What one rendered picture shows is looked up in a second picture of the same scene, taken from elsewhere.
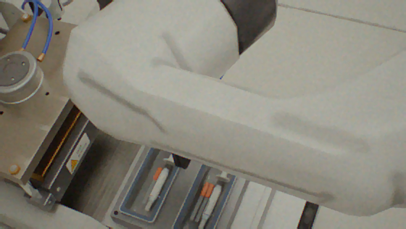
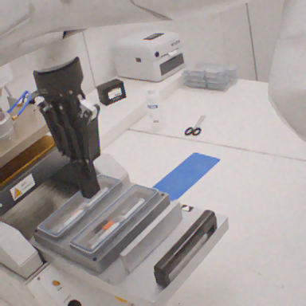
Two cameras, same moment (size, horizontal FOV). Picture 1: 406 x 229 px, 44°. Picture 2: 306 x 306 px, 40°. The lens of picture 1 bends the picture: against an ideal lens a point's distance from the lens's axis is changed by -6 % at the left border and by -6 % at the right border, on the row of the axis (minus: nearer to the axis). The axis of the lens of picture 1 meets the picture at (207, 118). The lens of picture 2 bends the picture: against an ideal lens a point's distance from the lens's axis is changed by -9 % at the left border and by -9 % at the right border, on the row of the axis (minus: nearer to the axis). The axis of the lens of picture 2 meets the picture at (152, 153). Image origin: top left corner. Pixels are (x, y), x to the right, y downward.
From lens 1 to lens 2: 0.37 m
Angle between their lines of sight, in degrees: 26
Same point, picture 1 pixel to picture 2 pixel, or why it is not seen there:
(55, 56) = (25, 121)
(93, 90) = not seen: outside the picture
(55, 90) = (16, 137)
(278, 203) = (166, 243)
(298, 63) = (246, 188)
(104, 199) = not seen: hidden behind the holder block
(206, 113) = not seen: outside the picture
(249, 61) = (206, 186)
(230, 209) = (120, 237)
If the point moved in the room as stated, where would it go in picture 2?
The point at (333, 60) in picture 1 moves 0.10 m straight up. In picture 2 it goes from (276, 186) to (275, 154)
